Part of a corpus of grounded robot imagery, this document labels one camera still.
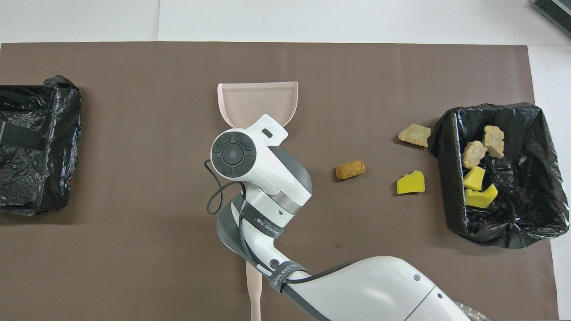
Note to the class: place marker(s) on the brown sponge piece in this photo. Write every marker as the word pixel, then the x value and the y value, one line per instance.
pixel 351 170

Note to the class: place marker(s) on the beige plastic dustpan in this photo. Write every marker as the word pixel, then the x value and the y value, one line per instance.
pixel 250 100

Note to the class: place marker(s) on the yellow sponge piece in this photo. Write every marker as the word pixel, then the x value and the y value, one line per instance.
pixel 410 183
pixel 473 178
pixel 481 197

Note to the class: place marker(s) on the beige sponge piece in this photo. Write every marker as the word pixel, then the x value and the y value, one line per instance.
pixel 494 140
pixel 473 154
pixel 415 134

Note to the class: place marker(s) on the beige brush with black bristles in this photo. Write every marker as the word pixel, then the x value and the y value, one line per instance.
pixel 254 290

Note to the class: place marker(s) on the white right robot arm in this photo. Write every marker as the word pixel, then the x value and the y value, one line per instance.
pixel 370 290

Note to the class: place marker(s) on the black bag-lined bin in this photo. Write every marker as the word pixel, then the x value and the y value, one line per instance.
pixel 44 178
pixel 526 214

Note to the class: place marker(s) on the brown paper table mat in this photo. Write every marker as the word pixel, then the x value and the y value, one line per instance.
pixel 134 267

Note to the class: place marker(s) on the dark ribbed device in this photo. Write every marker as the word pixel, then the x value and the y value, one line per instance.
pixel 555 11

